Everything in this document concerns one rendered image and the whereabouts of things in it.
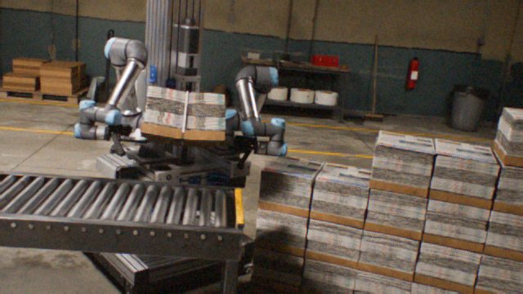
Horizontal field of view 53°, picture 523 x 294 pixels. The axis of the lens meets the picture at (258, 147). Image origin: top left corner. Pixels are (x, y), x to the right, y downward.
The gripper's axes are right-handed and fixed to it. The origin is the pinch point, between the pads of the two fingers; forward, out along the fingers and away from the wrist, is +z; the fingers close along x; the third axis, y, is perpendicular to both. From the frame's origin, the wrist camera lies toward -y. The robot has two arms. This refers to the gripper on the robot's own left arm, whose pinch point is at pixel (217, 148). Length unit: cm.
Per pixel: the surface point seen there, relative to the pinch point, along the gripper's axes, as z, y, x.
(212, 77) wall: 12, 197, -640
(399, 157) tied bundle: -90, 1, 14
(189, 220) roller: 10, -36, 48
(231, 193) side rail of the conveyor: -8.5, -22.7, 9.3
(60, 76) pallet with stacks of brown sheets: 241, 152, -544
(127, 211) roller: 35, -34, 43
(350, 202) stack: -71, -22, -4
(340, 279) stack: -72, -64, -19
